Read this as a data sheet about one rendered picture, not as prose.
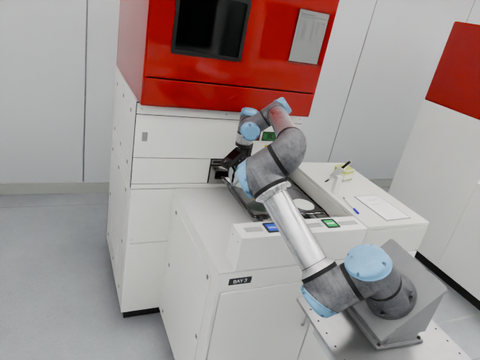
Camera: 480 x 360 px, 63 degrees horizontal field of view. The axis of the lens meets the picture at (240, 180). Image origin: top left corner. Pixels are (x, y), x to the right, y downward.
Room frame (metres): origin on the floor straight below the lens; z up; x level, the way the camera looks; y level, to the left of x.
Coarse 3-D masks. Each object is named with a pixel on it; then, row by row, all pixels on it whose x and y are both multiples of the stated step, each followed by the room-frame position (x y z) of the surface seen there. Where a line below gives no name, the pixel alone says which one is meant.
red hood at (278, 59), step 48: (144, 0) 1.60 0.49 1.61; (192, 0) 1.60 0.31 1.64; (240, 0) 1.68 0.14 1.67; (288, 0) 1.78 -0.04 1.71; (336, 0) 1.89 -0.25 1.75; (144, 48) 1.53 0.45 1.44; (192, 48) 1.61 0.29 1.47; (240, 48) 1.70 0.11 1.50; (288, 48) 1.80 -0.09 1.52; (144, 96) 1.53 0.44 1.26; (192, 96) 1.62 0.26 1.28; (240, 96) 1.72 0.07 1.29; (288, 96) 1.83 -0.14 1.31
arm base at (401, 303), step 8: (408, 280) 1.00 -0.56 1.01; (400, 288) 0.95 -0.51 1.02; (408, 288) 0.97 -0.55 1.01; (392, 296) 0.93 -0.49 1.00; (400, 296) 0.94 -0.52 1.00; (408, 296) 0.97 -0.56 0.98; (416, 296) 0.98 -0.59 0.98; (368, 304) 0.99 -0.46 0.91; (376, 304) 0.95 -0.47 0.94; (384, 304) 0.94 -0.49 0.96; (392, 304) 0.93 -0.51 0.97; (400, 304) 0.94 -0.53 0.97; (408, 304) 0.94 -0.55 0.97; (376, 312) 0.96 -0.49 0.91; (384, 312) 0.95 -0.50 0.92; (392, 312) 0.93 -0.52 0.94; (400, 312) 0.93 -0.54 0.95; (408, 312) 0.94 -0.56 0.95
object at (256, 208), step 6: (228, 180) 1.70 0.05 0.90; (288, 180) 1.84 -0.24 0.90; (234, 186) 1.64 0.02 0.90; (294, 186) 1.78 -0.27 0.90; (240, 192) 1.60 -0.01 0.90; (288, 192) 1.70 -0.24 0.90; (294, 192) 1.71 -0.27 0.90; (300, 192) 1.73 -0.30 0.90; (246, 198) 1.55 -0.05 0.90; (252, 198) 1.56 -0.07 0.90; (294, 198) 1.65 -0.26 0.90; (300, 198) 1.66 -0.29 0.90; (306, 198) 1.68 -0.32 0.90; (246, 204) 1.49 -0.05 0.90; (252, 204) 1.50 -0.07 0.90; (258, 204) 1.51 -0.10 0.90; (252, 210) 1.45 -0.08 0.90; (258, 210) 1.46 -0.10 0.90; (264, 210) 1.48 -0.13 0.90; (300, 210) 1.54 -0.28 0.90; (306, 210) 1.55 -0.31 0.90; (312, 210) 1.56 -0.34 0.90; (318, 210) 1.58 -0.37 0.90
